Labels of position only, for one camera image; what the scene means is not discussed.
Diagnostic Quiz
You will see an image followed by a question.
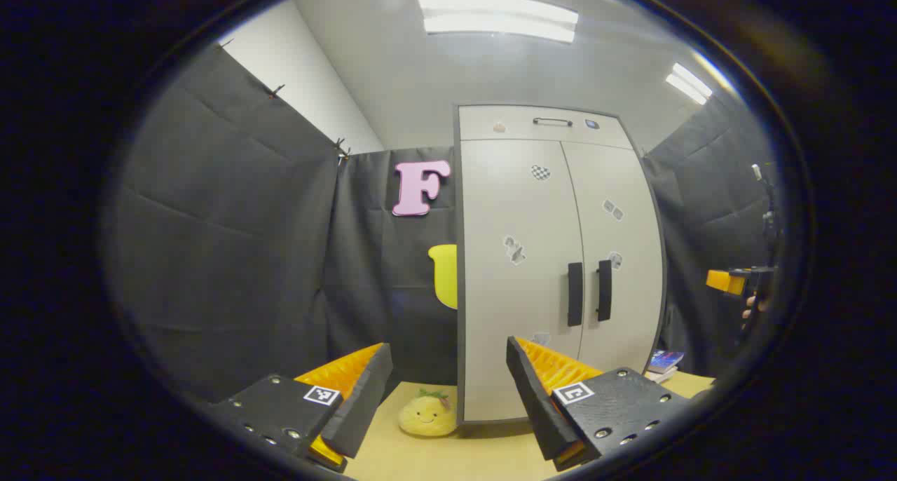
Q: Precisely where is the small ceiling light panel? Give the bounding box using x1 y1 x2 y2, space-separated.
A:
666 62 713 105

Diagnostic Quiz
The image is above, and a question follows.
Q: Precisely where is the black backdrop cloth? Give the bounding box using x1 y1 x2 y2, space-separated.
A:
112 43 780 405

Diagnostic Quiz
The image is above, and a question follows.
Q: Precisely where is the yellow plush toy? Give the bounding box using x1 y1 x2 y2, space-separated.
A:
398 388 460 438

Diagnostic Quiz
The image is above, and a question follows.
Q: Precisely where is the blue book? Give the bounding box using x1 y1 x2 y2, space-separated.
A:
648 350 685 375

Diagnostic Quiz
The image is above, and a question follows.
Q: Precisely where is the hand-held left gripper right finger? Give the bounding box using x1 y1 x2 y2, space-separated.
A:
506 336 691 472

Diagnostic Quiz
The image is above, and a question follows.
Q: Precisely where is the beige shoe cabinet door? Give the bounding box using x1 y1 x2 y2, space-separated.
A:
561 142 665 375
459 139 584 422

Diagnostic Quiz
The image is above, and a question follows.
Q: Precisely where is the beige cabinet drawer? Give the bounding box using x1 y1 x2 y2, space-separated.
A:
459 106 634 150

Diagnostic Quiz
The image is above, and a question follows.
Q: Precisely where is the double-door shoe cabinet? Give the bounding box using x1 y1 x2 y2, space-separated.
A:
454 104 666 426

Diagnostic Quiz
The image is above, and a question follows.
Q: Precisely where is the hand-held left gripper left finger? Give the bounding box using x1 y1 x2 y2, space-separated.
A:
210 342 395 473

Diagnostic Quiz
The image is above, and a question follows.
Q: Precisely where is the large ceiling light panel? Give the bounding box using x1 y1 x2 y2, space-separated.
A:
419 0 580 43

